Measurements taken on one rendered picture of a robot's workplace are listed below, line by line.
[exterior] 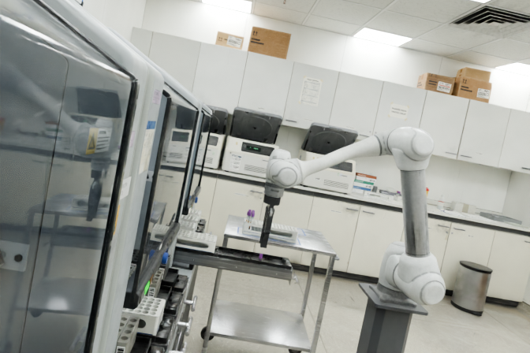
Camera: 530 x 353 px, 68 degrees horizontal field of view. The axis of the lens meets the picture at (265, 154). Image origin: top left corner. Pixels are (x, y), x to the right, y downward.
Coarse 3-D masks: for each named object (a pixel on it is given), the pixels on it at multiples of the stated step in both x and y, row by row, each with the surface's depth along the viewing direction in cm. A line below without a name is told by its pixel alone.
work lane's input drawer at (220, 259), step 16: (176, 256) 167; (192, 256) 167; (208, 256) 168; (224, 256) 169; (240, 256) 176; (256, 256) 181; (272, 256) 182; (240, 272) 169; (256, 272) 170; (272, 272) 170; (288, 272) 171
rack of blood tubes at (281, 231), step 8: (248, 224) 209; (256, 224) 210; (272, 224) 217; (248, 232) 209; (256, 232) 209; (272, 232) 219; (280, 232) 220; (288, 232) 220; (296, 232) 210; (288, 240) 210; (296, 240) 210
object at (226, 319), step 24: (312, 240) 223; (312, 264) 249; (216, 288) 204; (216, 312) 230; (240, 312) 236; (264, 312) 243; (288, 312) 249; (240, 336) 209; (264, 336) 214; (288, 336) 219
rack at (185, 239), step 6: (180, 234) 170; (186, 234) 172; (192, 234) 174; (198, 234) 176; (204, 234) 178; (180, 240) 178; (186, 240) 178; (192, 240) 169; (198, 240) 169; (204, 240) 169; (210, 240) 170; (180, 246) 168; (186, 246) 168; (192, 246) 176; (198, 246) 177; (204, 246) 179; (210, 246) 169
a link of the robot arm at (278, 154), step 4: (272, 152) 175; (276, 152) 173; (280, 152) 173; (284, 152) 173; (288, 152) 174; (272, 156) 174; (276, 156) 172; (280, 156) 172; (284, 156) 172; (288, 156) 173; (268, 160) 176; (272, 160) 172; (276, 160) 171; (280, 160) 170; (268, 164) 174; (272, 164) 169; (268, 168) 172; (268, 172) 171; (268, 176) 172; (268, 180) 174
